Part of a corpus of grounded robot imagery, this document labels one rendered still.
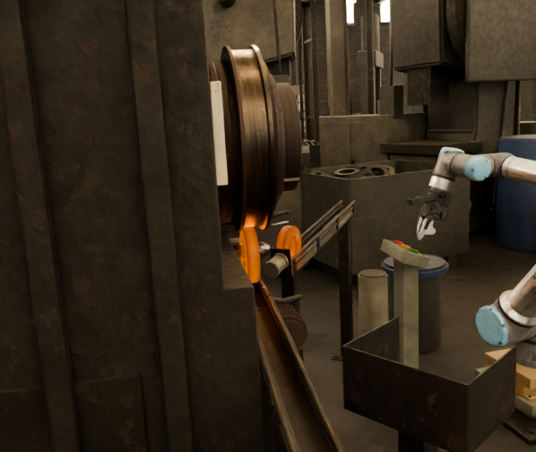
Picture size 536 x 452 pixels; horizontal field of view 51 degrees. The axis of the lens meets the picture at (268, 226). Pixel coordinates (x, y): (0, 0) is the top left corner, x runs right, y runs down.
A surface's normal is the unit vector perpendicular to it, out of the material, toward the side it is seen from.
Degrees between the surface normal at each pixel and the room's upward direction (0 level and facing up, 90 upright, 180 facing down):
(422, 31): 92
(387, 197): 90
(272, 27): 90
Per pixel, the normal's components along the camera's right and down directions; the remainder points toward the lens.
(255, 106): 0.15, -0.18
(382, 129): -0.86, 0.14
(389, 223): 0.43, 0.15
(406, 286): 0.18, 0.18
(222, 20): -0.07, 0.20
